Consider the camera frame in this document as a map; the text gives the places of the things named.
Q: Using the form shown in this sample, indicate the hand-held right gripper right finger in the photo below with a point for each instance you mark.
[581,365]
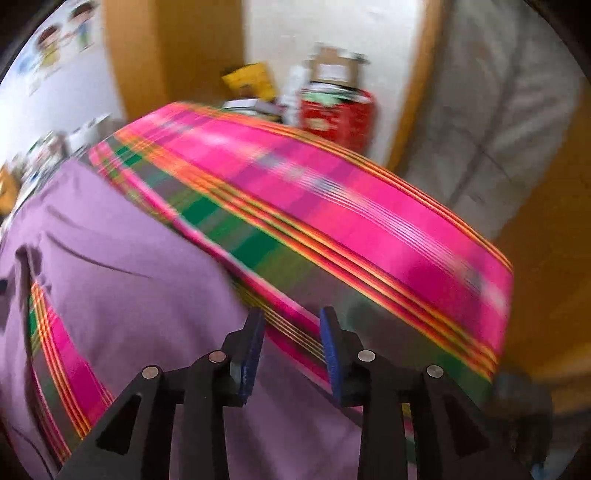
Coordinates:
[330,360]

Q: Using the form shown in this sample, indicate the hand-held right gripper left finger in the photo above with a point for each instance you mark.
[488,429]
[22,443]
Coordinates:
[251,360]

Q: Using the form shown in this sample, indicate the purple fleece garment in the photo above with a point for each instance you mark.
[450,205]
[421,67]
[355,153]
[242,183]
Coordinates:
[115,277]

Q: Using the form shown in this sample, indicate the pink plaid bed sheet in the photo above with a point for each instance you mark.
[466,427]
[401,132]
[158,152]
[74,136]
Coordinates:
[323,184]

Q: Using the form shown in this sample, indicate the wooden door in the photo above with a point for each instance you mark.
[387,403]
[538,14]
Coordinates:
[554,277]

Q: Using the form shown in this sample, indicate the small white box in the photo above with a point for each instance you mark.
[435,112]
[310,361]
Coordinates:
[292,92]

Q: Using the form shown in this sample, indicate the yellow box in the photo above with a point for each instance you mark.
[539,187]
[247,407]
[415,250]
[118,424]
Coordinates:
[249,81]

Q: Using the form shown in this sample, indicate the white storage box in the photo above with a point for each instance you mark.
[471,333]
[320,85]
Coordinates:
[87,134]

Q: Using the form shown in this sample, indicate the translucent door curtain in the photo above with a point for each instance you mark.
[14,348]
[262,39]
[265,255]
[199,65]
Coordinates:
[485,115]

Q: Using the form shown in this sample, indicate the cluttered side table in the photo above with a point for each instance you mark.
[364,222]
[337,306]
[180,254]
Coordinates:
[32,170]

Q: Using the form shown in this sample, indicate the cardboard box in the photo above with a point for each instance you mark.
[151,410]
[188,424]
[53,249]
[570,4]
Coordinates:
[337,67]

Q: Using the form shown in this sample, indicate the wooden wardrobe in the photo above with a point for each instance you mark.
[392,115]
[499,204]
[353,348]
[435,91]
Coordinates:
[184,46]

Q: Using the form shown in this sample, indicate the wooden door frame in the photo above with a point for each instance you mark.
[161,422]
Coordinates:
[415,83]

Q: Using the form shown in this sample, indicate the cartoon couple wall sticker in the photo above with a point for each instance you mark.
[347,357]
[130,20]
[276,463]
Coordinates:
[51,46]

